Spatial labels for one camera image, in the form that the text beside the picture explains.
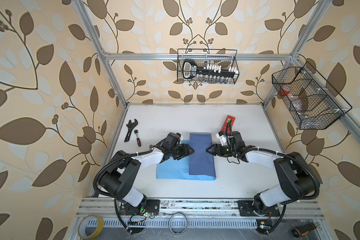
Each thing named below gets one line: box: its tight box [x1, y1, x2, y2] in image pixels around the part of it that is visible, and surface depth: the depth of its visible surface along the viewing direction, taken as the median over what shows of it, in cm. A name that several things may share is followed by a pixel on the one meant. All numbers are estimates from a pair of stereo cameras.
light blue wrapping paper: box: [156, 133, 216, 181], surface depth 87 cm
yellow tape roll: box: [78, 214, 105, 239], surface depth 69 cm
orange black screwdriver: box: [291, 222, 320, 238], surface depth 68 cm
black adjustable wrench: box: [124, 118, 138, 143], surface depth 110 cm
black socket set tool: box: [182, 60, 240, 81], surface depth 86 cm
